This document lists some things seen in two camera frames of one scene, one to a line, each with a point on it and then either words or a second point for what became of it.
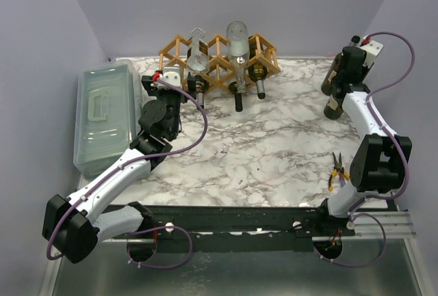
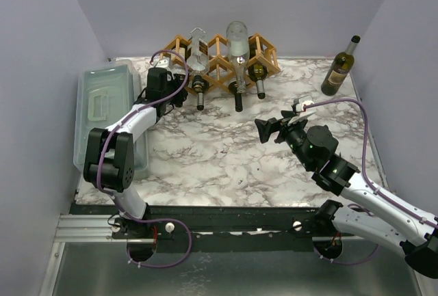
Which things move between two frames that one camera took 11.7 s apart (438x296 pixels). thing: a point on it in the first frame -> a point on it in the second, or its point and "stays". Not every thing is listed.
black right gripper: (341, 79) -> (278, 130)
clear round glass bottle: (238, 52) stays
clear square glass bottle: (198, 52) stays
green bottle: (333, 108) -> (178, 65)
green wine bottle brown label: (202, 86) stays
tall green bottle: (330, 74) stays
